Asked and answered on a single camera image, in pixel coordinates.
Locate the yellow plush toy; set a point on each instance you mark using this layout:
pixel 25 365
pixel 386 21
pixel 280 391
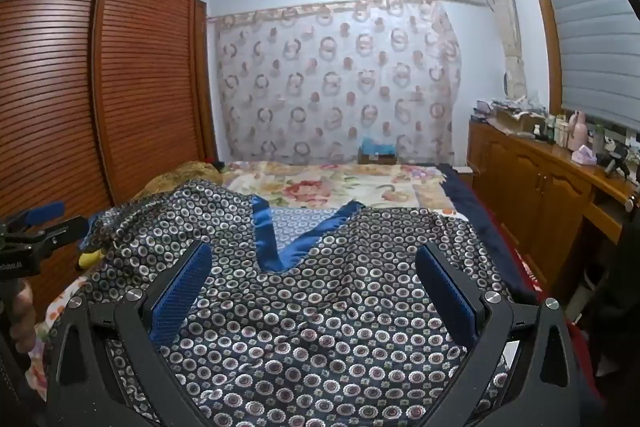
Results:
pixel 90 259

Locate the red bedsheet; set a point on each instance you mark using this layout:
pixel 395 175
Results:
pixel 520 257

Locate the black desk gadget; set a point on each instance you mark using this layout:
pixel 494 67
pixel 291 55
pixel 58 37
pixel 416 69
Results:
pixel 614 159

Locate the white waste bin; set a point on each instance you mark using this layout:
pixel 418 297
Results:
pixel 596 272

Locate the pink tissue pack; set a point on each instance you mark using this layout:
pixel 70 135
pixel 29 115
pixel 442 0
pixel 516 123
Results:
pixel 585 156

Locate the navy patterned satin pajama top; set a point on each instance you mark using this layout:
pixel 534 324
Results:
pixel 310 307

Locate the golden patterned pillow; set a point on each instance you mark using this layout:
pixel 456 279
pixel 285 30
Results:
pixel 175 179

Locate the grey window blind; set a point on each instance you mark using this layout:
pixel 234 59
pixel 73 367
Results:
pixel 590 32

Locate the group of white bottles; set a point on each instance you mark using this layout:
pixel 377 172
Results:
pixel 557 129

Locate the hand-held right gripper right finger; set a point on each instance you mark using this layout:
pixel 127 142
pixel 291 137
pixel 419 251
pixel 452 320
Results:
pixel 447 297

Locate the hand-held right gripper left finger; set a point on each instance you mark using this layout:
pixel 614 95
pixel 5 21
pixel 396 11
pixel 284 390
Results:
pixel 182 292

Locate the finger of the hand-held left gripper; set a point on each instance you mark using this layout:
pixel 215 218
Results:
pixel 45 213
pixel 62 229

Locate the wooden slatted wardrobe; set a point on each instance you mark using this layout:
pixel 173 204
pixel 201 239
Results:
pixel 140 82

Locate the person's left hand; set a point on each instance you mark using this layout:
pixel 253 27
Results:
pixel 24 317

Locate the navy blue blanket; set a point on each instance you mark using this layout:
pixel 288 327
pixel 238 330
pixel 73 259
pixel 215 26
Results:
pixel 465 197

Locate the clutter pile on cabinet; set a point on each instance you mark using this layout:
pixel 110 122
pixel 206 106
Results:
pixel 517 117

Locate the beige tied window curtain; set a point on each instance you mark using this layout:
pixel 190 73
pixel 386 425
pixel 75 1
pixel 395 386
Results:
pixel 507 22

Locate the wooden sideboard cabinet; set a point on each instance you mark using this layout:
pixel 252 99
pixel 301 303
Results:
pixel 530 187

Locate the sheer circle patterned curtain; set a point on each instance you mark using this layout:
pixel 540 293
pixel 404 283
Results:
pixel 340 82

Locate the cardboard box with blue cloth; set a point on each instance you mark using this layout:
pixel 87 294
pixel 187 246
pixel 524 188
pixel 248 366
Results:
pixel 377 152

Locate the white round object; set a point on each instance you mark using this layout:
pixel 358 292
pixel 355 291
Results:
pixel 507 84

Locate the pink bottle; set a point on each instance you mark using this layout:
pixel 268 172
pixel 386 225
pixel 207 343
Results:
pixel 578 129

